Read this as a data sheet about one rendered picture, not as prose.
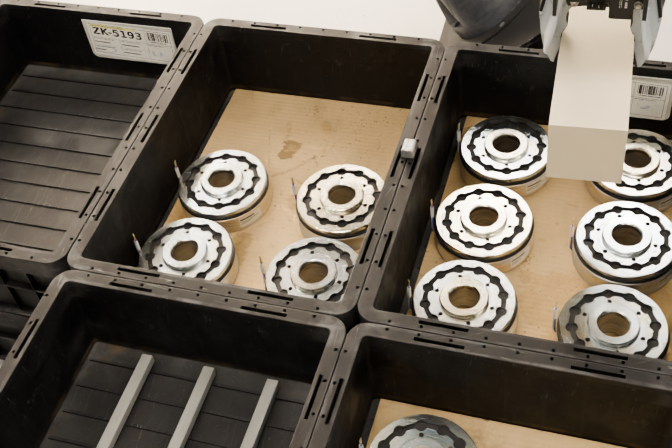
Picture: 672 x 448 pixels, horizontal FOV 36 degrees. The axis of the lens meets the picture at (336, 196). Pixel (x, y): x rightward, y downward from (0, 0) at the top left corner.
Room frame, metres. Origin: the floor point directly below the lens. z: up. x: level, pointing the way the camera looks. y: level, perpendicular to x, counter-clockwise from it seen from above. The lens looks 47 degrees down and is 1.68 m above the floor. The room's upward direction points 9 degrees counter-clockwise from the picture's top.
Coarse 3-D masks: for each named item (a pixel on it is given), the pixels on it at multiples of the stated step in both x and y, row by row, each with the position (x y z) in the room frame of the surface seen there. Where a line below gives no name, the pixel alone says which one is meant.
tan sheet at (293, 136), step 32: (256, 96) 0.99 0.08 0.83; (288, 96) 0.98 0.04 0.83; (224, 128) 0.94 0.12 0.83; (256, 128) 0.93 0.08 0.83; (288, 128) 0.92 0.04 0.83; (320, 128) 0.91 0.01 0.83; (352, 128) 0.90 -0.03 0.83; (384, 128) 0.89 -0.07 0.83; (288, 160) 0.87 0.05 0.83; (320, 160) 0.86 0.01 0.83; (352, 160) 0.85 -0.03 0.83; (384, 160) 0.84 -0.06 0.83; (288, 192) 0.81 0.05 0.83; (256, 224) 0.77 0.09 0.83; (288, 224) 0.76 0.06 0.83; (256, 256) 0.73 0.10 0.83; (256, 288) 0.68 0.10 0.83
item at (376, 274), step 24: (456, 48) 0.90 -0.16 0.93; (480, 48) 0.89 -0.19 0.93; (504, 48) 0.88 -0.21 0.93; (528, 48) 0.88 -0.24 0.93; (432, 96) 0.82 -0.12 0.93; (432, 120) 0.79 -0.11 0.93; (408, 168) 0.72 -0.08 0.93; (408, 192) 0.69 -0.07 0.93; (384, 240) 0.63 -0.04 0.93; (384, 264) 0.60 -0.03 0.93; (360, 312) 0.55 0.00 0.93; (384, 312) 0.55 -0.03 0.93; (456, 336) 0.51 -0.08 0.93; (480, 336) 0.51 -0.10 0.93; (504, 336) 0.50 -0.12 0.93; (528, 336) 0.50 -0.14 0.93; (600, 360) 0.46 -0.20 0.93; (624, 360) 0.46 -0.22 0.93; (648, 360) 0.46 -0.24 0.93
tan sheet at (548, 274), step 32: (544, 128) 0.85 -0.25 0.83; (448, 192) 0.77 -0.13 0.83; (544, 192) 0.75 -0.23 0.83; (576, 192) 0.74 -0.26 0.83; (544, 224) 0.70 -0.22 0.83; (576, 224) 0.70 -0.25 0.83; (544, 256) 0.66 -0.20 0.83; (544, 288) 0.62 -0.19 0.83; (576, 288) 0.61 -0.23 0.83; (544, 320) 0.58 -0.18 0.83
